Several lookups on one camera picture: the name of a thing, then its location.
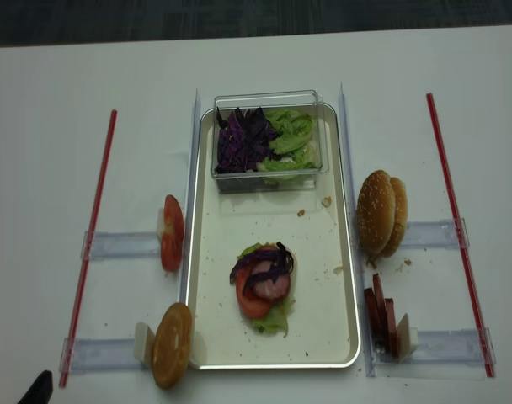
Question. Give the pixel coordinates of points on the sesame top bun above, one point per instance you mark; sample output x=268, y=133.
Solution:
x=375, y=212

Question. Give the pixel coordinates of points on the sesame bun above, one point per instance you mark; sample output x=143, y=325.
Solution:
x=375, y=212
x=401, y=217

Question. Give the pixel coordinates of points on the green lettuce leaves in container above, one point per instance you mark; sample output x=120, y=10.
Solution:
x=293, y=148

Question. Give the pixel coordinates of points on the upright tomato slice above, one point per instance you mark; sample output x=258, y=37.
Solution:
x=173, y=235

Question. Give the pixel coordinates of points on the white block behind tomato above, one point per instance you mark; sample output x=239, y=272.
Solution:
x=160, y=228

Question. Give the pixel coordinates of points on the tomato slice on burger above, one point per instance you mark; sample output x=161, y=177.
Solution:
x=251, y=305

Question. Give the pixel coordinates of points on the lettuce leaf on burger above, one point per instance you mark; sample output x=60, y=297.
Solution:
x=273, y=322

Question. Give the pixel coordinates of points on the sliced red meat sticks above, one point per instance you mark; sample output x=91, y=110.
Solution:
x=382, y=318

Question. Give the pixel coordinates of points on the shredded purple cabbage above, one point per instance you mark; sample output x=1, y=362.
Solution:
x=243, y=140

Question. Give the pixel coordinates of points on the clear plastic salad container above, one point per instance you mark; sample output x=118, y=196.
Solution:
x=306, y=101

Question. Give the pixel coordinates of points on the sausage slice on burger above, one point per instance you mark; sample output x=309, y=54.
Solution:
x=267, y=284

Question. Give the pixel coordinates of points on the white metal tray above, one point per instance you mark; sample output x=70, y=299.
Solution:
x=324, y=330

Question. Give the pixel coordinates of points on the upper left clear holder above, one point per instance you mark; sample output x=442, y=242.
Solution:
x=112, y=245

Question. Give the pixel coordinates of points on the clear holder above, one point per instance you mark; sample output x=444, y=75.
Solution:
x=450, y=233
x=81, y=355
x=446, y=355
x=112, y=245

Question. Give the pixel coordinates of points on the plain bottom bun upright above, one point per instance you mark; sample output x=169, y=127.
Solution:
x=172, y=345

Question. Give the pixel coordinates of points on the white block lower left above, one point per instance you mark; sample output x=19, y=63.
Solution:
x=144, y=340

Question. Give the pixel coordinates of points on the upper right clear holder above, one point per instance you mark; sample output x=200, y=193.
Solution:
x=450, y=233

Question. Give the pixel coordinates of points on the left red strip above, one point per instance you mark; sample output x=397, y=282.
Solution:
x=68, y=346

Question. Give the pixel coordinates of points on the red strip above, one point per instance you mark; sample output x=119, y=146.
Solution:
x=466, y=261
x=68, y=346

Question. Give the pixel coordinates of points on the white block lower right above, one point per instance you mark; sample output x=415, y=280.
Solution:
x=408, y=339

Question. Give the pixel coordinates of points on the lower left clear holder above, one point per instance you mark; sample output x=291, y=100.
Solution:
x=81, y=355

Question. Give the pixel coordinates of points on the lower right clear holder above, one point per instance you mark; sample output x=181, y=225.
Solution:
x=446, y=355

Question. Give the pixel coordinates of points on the right red strip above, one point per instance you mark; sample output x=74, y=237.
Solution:
x=466, y=261

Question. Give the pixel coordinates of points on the black left gripper tip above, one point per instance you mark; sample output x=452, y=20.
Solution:
x=40, y=391

